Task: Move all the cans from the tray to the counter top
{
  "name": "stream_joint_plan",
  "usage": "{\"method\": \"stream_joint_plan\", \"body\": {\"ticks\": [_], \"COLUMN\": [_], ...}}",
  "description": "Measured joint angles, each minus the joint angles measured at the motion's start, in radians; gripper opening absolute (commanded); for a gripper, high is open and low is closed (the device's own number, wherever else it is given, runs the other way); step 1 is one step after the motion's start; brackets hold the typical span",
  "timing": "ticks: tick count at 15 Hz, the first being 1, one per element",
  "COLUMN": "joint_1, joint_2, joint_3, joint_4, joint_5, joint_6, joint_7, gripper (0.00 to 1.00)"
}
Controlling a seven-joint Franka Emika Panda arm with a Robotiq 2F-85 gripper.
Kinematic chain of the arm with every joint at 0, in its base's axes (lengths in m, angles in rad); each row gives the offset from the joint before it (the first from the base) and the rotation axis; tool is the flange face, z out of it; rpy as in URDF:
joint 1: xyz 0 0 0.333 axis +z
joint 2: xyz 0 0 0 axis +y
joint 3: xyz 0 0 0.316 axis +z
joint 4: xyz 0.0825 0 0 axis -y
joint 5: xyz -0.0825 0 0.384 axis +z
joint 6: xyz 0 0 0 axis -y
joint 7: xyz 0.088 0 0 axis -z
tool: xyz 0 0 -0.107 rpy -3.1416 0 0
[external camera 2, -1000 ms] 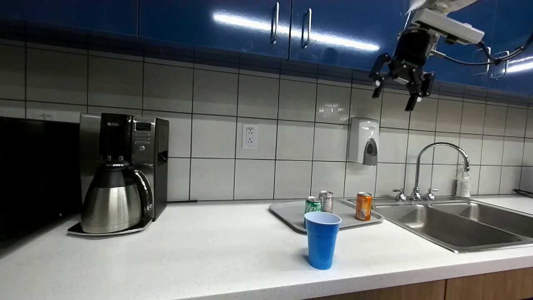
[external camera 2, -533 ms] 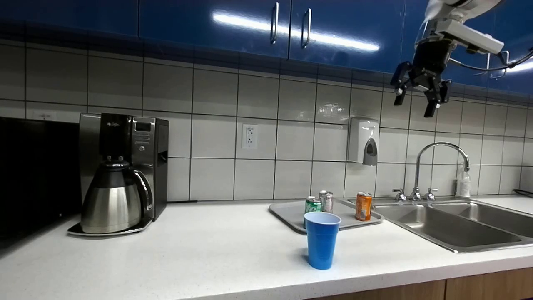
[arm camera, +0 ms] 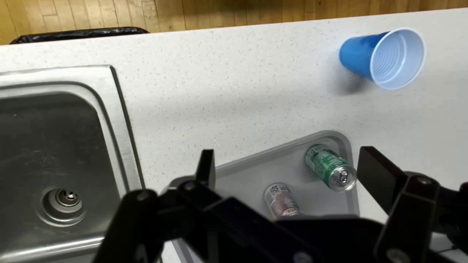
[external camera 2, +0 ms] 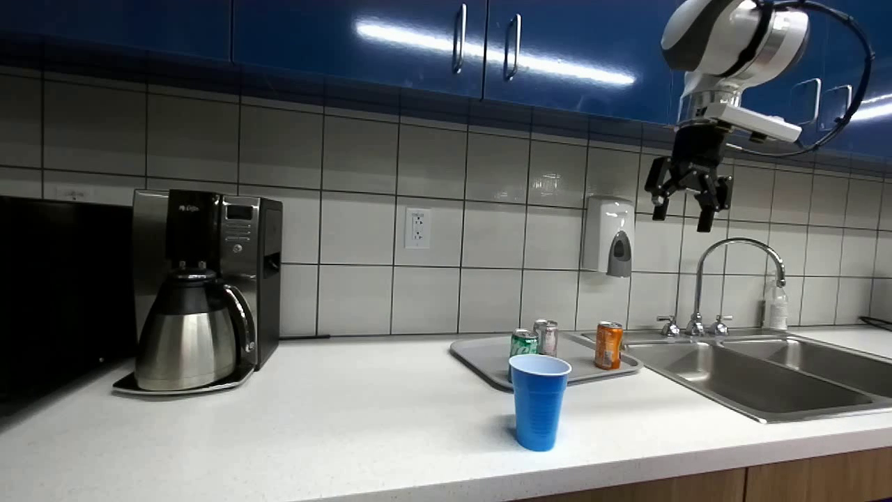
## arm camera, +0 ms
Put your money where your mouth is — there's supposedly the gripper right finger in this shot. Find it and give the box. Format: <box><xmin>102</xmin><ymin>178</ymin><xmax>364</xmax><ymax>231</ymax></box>
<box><xmin>356</xmin><ymin>146</ymin><xmax>468</xmax><ymax>263</ymax></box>

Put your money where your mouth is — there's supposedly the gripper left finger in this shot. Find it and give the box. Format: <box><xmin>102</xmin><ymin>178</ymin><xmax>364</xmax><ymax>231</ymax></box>
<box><xmin>92</xmin><ymin>149</ymin><xmax>311</xmax><ymax>263</ymax></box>

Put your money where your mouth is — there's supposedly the grey plastic tray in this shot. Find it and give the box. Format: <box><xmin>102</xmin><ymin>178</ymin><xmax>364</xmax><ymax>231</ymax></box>
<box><xmin>161</xmin><ymin>130</ymin><xmax>361</xmax><ymax>263</ymax></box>

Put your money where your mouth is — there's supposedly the white and red drink can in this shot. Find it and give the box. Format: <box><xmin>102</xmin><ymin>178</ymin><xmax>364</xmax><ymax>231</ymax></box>
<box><xmin>264</xmin><ymin>183</ymin><xmax>304</xmax><ymax>220</ymax></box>

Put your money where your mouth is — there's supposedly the green drink can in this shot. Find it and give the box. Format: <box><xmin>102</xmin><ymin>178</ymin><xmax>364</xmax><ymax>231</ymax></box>
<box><xmin>305</xmin><ymin>144</ymin><xmax>357</xmax><ymax>192</ymax></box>

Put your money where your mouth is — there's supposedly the blue plastic cup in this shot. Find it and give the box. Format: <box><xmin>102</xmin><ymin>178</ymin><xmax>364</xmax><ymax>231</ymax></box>
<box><xmin>339</xmin><ymin>28</ymin><xmax>426</xmax><ymax>90</ymax></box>

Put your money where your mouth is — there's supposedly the stainless steel sink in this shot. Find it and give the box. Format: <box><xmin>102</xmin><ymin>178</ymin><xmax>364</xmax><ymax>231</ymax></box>
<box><xmin>0</xmin><ymin>65</ymin><xmax>147</xmax><ymax>263</ymax></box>

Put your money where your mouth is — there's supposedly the black trash bag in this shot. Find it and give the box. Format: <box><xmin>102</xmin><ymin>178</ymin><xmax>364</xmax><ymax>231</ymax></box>
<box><xmin>10</xmin><ymin>27</ymin><xmax>150</xmax><ymax>45</ymax></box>

